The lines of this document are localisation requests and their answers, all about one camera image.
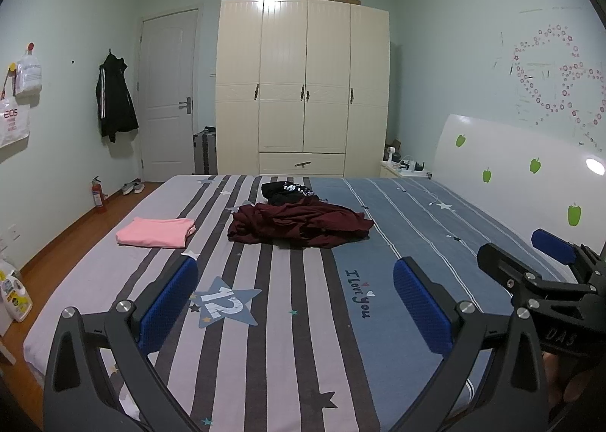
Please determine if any cream wardrobe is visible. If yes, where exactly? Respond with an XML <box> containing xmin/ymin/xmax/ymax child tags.
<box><xmin>214</xmin><ymin>0</ymin><xmax>391</xmax><ymax>177</ymax></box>

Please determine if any striped bed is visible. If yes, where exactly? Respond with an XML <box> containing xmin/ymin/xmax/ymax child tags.
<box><xmin>23</xmin><ymin>174</ymin><xmax>581</xmax><ymax>432</ymax></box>

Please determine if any pink circle wall decal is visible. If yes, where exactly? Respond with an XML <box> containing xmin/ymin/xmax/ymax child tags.
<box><xmin>511</xmin><ymin>25</ymin><xmax>606</xmax><ymax>149</ymax></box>

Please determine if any white door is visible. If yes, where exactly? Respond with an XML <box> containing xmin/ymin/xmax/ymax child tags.
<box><xmin>139</xmin><ymin>9</ymin><xmax>198</xmax><ymax>183</ymax></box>

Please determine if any white nightstand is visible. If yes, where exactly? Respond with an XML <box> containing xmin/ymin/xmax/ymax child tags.
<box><xmin>380</xmin><ymin>161</ymin><xmax>433</xmax><ymax>178</ymax></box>

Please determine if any white plastic bag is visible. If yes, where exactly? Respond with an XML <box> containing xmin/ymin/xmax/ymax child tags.
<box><xmin>14</xmin><ymin>51</ymin><xmax>44</xmax><ymax>98</ymax></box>

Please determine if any grey suitcase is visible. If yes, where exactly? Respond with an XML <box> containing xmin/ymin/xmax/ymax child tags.
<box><xmin>192</xmin><ymin>126</ymin><xmax>217</xmax><ymax>176</ymax></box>

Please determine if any folded pink garment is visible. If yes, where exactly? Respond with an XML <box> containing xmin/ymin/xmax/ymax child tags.
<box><xmin>116</xmin><ymin>217</ymin><xmax>197</xmax><ymax>250</ymax></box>

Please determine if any white bed headboard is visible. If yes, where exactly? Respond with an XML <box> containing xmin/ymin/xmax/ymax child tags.
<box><xmin>433</xmin><ymin>113</ymin><xmax>606</xmax><ymax>272</ymax></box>

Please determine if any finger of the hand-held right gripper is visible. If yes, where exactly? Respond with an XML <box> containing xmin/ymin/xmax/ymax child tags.
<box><xmin>530</xmin><ymin>228</ymin><xmax>606</xmax><ymax>287</ymax></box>
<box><xmin>476</xmin><ymin>243</ymin><xmax>598</xmax><ymax>314</ymax></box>

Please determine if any white detergent bottle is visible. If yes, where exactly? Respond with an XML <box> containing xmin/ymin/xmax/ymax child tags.
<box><xmin>0</xmin><ymin>258</ymin><xmax>34</xmax><ymax>323</ymax></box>

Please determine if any white tote bag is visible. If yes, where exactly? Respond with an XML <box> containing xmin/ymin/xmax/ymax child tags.
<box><xmin>0</xmin><ymin>67</ymin><xmax>31</xmax><ymax>149</ymax></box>

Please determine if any black striped jacket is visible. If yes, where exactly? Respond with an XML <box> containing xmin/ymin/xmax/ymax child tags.
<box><xmin>95</xmin><ymin>52</ymin><xmax>139</xmax><ymax>143</ymax></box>

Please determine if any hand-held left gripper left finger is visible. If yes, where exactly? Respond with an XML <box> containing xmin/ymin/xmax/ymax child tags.
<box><xmin>42</xmin><ymin>254</ymin><xmax>204</xmax><ymax>432</ymax></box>

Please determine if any red fire extinguisher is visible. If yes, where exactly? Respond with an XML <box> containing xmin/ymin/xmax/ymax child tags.
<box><xmin>91</xmin><ymin>176</ymin><xmax>109</xmax><ymax>214</ymax></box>

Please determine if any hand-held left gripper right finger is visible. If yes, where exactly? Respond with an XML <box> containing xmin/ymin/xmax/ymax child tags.
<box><xmin>392</xmin><ymin>255</ymin><xmax>554</xmax><ymax>432</ymax></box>

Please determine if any white charging cable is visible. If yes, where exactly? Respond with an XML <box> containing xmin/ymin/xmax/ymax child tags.
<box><xmin>398</xmin><ymin>186</ymin><xmax>442</xmax><ymax>206</ymax></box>

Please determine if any person's right hand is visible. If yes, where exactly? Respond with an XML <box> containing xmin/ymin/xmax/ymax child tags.
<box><xmin>544</xmin><ymin>352</ymin><xmax>595</xmax><ymax>418</ymax></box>

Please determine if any black garment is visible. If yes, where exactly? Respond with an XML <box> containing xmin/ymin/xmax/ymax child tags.
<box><xmin>261</xmin><ymin>180</ymin><xmax>327</xmax><ymax>206</ymax></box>

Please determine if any maroon t-shirt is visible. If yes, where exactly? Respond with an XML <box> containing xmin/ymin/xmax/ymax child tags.
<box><xmin>227</xmin><ymin>202</ymin><xmax>375</xmax><ymax>249</ymax></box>

